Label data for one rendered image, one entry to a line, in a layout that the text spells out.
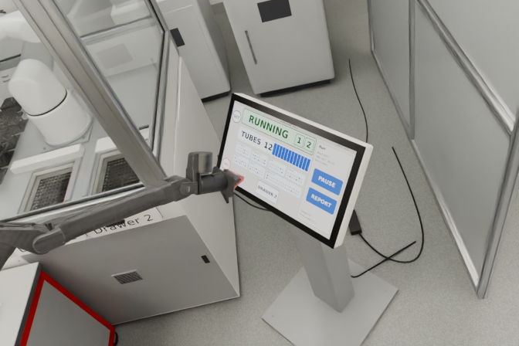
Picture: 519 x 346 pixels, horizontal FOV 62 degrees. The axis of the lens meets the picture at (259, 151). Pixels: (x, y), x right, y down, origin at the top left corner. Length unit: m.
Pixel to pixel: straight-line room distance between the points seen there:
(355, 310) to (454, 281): 0.49
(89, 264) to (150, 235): 0.33
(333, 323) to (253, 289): 0.46
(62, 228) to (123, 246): 0.74
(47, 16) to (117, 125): 0.37
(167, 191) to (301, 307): 1.19
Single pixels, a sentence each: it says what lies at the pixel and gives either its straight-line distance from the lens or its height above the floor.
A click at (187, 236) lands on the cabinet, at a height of 0.66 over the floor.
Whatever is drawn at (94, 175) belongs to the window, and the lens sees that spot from 1.58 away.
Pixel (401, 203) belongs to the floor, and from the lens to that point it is 2.52.
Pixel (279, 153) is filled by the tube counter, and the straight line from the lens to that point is 1.32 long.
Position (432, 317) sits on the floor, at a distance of 2.21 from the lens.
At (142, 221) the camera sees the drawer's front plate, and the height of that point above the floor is 0.84.
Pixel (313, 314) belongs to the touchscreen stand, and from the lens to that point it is 2.20.
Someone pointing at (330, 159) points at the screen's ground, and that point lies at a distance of 1.22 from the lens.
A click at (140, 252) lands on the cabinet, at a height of 0.63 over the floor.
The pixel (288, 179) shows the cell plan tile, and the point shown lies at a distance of 1.31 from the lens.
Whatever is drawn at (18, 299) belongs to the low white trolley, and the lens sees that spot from 1.95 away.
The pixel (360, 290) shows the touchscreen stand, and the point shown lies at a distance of 2.22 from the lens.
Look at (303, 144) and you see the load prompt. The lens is 1.26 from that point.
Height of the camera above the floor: 2.05
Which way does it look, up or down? 44 degrees down
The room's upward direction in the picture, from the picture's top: 20 degrees counter-clockwise
